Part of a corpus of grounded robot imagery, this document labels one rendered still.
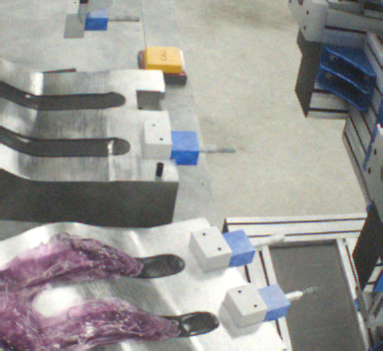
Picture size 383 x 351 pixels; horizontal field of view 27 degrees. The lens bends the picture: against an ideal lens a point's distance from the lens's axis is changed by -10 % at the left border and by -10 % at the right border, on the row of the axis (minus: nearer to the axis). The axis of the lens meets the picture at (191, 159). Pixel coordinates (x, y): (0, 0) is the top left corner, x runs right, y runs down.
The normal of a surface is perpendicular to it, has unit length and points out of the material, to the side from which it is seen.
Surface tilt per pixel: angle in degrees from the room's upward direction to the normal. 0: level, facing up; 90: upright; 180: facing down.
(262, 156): 0
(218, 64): 0
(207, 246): 0
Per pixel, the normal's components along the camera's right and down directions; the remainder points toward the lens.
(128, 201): 0.11, 0.65
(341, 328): 0.14, -0.76
